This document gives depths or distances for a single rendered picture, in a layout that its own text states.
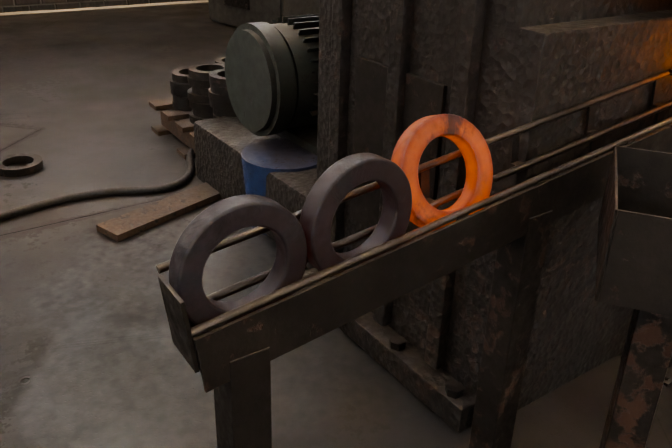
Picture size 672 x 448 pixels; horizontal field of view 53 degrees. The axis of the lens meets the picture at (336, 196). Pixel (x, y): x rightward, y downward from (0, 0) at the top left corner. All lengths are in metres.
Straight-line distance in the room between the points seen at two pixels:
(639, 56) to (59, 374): 1.48
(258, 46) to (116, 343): 1.00
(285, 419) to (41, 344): 0.69
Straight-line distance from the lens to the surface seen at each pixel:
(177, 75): 3.16
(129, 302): 2.02
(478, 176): 1.10
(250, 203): 0.82
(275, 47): 2.18
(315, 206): 0.88
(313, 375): 1.70
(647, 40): 1.47
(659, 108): 1.52
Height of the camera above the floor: 1.08
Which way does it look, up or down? 24 degrees down
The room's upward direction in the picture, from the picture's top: 2 degrees clockwise
